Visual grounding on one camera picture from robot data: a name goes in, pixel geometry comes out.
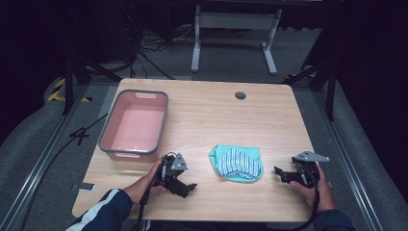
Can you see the teal striped cloth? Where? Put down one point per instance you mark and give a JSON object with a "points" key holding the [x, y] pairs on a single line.
{"points": [[237, 163]]}

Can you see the grey metal table frame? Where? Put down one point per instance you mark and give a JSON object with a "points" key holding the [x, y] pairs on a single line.
{"points": [[235, 20]]}

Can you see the black tape floor mark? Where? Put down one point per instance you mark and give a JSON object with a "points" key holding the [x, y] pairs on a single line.
{"points": [[80, 134]]}

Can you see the person's right hand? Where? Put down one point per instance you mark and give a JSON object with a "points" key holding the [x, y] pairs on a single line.
{"points": [[316, 195]]}

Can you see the person's left hand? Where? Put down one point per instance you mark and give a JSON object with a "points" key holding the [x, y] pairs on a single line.
{"points": [[144, 187]]}

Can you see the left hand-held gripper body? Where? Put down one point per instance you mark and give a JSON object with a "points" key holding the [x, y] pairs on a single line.
{"points": [[174, 163]]}

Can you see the aluminium floor rail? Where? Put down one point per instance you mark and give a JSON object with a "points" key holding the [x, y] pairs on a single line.
{"points": [[349, 163], [41, 160]]}

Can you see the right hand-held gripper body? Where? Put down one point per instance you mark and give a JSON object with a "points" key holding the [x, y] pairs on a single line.
{"points": [[306, 171]]}

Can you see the yellow and black floor tape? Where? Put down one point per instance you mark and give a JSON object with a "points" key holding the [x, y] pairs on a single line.
{"points": [[56, 95]]}

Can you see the pink basin with grey rim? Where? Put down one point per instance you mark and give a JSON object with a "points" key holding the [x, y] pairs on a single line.
{"points": [[136, 126]]}

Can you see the black metal stand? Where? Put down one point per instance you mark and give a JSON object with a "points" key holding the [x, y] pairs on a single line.
{"points": [[330, 89], [69, 83]]}

